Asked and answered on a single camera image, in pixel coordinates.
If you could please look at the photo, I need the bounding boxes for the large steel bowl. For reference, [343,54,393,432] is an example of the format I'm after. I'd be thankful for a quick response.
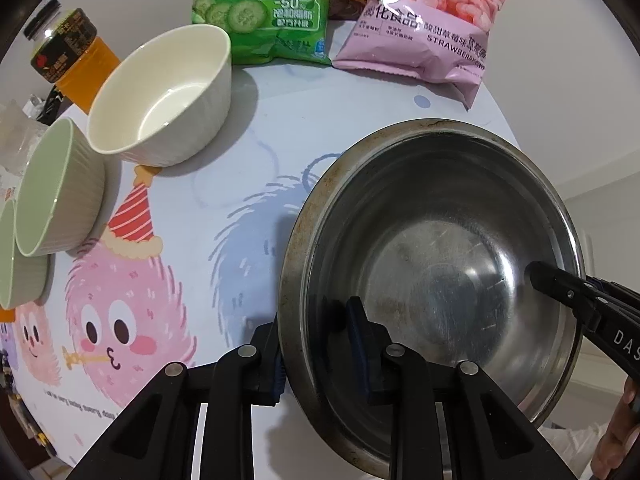
[277,119,587,480]

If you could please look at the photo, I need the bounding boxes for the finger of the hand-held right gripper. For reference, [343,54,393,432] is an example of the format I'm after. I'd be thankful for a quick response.
[527,261,607,330]
[586,281,640,312]

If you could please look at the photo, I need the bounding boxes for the green chips bag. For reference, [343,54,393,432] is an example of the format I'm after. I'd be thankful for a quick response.
[192,0,341,67]

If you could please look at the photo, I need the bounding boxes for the person's right forearm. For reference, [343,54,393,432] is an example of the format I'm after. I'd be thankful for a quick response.
[591,422,632,472]

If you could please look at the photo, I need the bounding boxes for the cartoon printed table cover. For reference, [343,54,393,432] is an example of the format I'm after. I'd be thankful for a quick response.
[0,47,523,468]

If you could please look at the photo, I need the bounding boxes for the person's right hand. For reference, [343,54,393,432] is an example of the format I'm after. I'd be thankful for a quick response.
[621,374,640,413]

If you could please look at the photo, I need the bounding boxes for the person's white trousers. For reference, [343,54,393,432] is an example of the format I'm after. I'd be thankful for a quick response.
[537,422,608,480]

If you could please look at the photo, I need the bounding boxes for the pink snack bag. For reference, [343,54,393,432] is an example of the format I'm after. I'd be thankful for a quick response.
[331,0,512,111]

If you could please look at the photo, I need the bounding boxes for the cream ribbed bowl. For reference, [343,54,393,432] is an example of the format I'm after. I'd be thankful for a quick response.
[86,24,233,168]

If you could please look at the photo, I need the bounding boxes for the clear glass cup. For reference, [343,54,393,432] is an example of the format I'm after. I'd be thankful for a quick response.
[0,100,51,176]

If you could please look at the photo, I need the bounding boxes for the green ribbed bowl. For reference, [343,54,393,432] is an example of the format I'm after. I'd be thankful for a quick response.
[0,199,55,311]
[14,117,107,257]

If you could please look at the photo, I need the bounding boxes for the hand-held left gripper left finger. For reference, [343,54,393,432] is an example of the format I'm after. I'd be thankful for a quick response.
[65,312,289,480]

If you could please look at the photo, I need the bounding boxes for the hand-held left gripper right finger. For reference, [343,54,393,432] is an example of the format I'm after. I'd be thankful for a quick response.
[346,297,557,480]

